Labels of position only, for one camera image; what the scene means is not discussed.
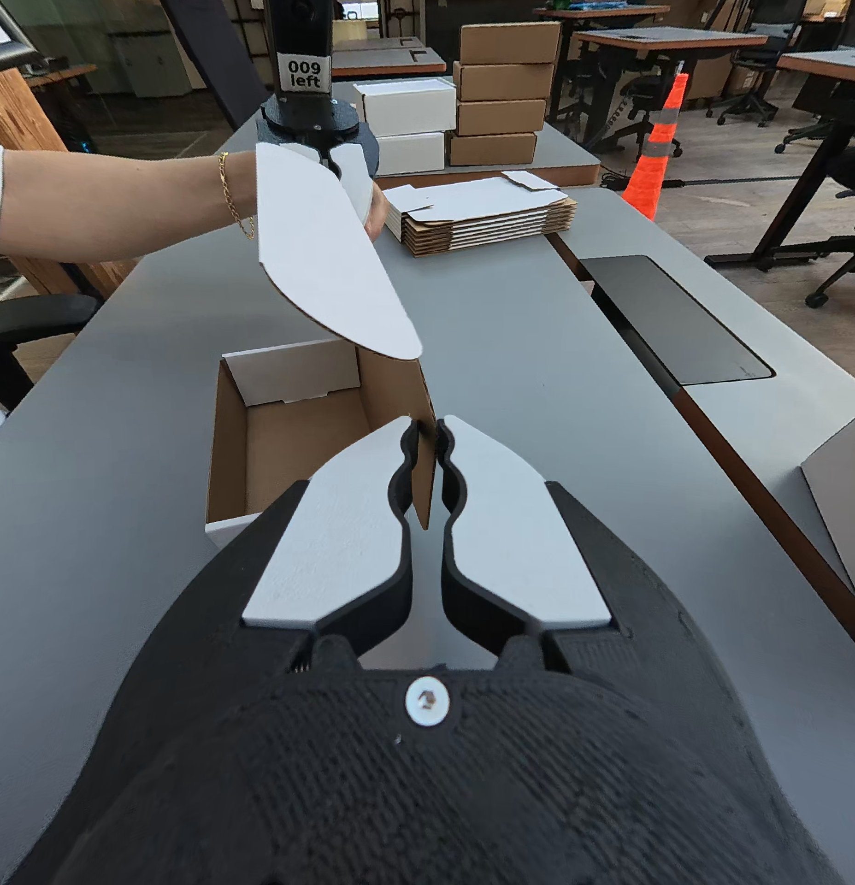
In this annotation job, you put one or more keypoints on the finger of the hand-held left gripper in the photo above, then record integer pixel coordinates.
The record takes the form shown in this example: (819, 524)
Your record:
(301, 150)
(355, 176)

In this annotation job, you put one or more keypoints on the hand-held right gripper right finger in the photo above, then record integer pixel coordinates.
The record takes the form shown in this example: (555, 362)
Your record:
(517, 546)

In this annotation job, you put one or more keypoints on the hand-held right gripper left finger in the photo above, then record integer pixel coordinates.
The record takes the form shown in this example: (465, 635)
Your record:
(330, 546)

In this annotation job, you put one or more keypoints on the white cardboard box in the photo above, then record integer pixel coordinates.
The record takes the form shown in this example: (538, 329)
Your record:
(316, 249)

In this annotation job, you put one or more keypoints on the person's left forearm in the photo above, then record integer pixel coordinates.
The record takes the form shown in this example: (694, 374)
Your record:
(123, 200)

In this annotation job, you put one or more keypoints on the small closed white box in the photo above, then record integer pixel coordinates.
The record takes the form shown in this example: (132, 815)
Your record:
(410, 153)

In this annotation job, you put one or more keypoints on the large closed white box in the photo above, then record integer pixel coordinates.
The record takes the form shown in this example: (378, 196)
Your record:
(406, 107)

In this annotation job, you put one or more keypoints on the closed brown cardboard box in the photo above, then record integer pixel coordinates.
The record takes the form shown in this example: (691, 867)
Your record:
(493, 149)
(502, 117)
(510, 43)
(507, 81)

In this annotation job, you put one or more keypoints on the person's left hand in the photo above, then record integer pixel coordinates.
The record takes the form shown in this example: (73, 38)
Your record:
(377, 214)

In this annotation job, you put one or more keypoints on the stack of flat cardboard sheets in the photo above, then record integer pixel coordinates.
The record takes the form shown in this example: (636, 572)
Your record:
(482, 214)

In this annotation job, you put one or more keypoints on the black desk panel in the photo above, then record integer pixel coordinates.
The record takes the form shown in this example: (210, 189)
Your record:
(676, 318)

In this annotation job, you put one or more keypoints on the black framed board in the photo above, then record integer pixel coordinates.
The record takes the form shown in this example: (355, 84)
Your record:
(5, 34)

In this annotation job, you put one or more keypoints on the orange traffic cone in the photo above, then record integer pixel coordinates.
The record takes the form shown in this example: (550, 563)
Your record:
(654, 166)

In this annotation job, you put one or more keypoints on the black office chair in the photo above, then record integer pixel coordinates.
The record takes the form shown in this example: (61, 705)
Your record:
(756, 76)
(845, 228)
(33, 321)

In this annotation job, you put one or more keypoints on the white cardboard sheet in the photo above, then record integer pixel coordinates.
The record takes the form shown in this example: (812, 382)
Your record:
(842, 484)

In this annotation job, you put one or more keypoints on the grey desk with wooden edge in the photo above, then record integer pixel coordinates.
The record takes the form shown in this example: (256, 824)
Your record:
(832, 66)
(669, 40)

